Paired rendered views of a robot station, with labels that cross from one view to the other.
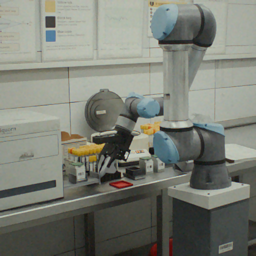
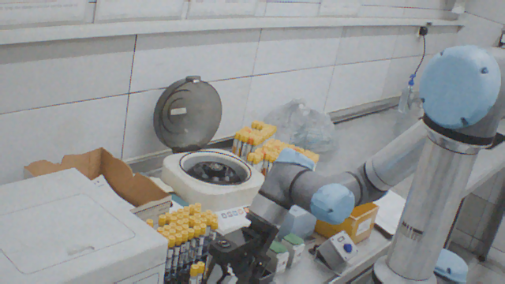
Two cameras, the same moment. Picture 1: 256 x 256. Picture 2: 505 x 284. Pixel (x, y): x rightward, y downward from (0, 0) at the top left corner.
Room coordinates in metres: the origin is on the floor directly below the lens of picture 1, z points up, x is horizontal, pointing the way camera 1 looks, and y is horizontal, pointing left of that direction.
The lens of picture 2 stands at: (1.05, 0.36, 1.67)
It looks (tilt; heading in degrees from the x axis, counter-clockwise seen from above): 22 degrees down; 343
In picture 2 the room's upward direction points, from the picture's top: 12 degrees clockwise
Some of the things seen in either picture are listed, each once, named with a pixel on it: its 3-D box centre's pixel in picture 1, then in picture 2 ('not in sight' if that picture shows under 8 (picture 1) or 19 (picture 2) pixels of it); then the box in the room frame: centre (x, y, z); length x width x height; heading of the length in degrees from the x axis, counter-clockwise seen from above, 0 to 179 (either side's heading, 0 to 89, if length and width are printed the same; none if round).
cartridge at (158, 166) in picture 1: (157, 163); (291, 250); (2.16, -0.13, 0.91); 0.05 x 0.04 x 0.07; 37
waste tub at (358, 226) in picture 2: not in sight; (344, 217); (2.31, -0.32, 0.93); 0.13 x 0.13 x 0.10; 36
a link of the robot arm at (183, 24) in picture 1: (176, 85); (432, 206); (1.74, -0.17, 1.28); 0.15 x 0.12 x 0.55; 118
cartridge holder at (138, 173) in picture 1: (134, 172); (257, 277); (2.07, -0.02, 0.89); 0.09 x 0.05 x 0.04; 34
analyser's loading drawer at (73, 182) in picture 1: (73, 180); not in sight; (1.86, 0.21, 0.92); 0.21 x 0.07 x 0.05; 127
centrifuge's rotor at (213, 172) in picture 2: not in sight; (214, 177); (2.42, 0.04, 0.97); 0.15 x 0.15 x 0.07
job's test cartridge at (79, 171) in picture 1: (77, 172); not in sight; (1.88, 0.19, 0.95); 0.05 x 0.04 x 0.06; 37
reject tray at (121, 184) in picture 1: (121, 184); not in sight; (1.95, 0.03, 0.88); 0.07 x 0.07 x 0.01; 37
